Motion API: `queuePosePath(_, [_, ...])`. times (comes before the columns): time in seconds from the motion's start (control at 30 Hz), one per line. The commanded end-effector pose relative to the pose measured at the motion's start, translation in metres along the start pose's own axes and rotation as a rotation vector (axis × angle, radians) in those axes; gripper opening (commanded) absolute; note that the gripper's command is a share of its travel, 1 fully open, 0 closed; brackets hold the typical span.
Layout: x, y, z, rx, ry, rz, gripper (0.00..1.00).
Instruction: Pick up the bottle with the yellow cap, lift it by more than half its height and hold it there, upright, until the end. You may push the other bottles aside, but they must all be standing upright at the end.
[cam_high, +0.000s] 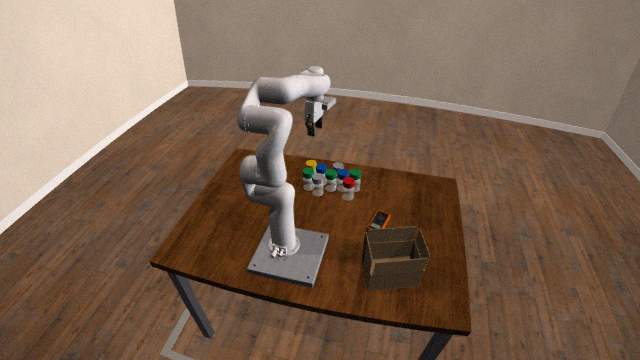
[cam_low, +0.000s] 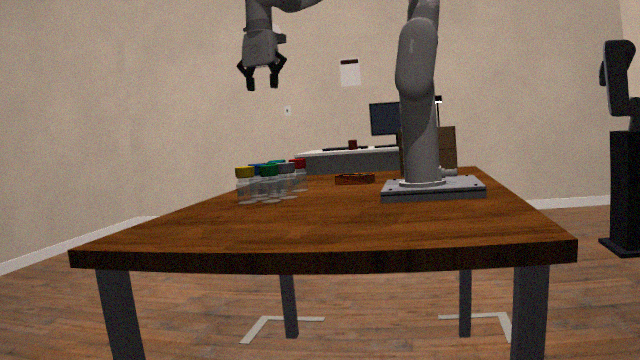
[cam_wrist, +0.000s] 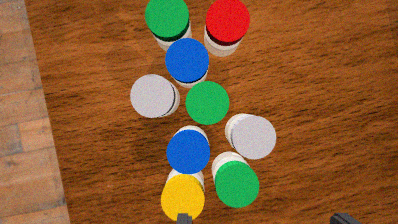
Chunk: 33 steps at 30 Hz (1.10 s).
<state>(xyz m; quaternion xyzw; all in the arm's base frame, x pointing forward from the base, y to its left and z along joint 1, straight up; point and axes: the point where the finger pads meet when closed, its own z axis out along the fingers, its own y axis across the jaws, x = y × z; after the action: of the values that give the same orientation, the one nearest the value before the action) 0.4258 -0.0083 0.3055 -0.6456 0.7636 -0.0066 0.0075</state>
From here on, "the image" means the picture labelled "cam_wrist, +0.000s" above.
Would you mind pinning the white bottle with yellow cap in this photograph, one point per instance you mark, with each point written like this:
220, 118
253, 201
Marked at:
183, 194

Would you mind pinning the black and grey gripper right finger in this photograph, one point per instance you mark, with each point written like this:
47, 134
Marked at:
343, 218

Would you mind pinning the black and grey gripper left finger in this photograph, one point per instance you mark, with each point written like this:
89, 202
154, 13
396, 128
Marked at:
183, 218

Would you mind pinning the red-capped bottle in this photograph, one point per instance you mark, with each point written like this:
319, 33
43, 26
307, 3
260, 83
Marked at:
226, 24

